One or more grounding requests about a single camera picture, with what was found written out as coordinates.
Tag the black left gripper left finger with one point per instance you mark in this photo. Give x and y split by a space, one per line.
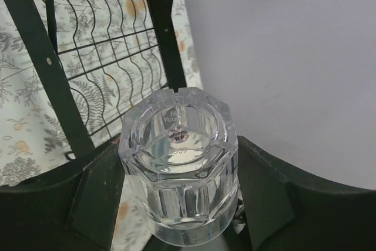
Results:
71 207

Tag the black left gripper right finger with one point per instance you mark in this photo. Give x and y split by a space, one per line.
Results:
288 208

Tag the clear faceted glass tumbler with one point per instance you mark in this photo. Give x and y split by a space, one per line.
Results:
179 150

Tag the black wire dish rack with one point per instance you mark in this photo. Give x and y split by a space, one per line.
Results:
97 58

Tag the floral table mat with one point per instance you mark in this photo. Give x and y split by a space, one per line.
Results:
32 140

